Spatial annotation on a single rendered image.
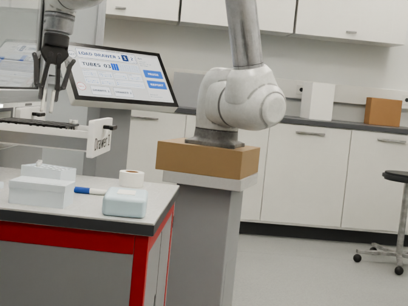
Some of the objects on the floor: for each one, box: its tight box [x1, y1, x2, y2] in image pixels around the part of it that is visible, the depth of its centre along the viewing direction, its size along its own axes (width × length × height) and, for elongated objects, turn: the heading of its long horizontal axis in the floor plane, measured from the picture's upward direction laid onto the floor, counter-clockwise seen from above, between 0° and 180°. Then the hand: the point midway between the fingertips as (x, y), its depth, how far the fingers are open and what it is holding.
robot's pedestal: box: [162, 170, 258, 306], centre depth 258 cm, size 30×30×76 cm
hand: (47, 101), depth 212 cm, fingers closed
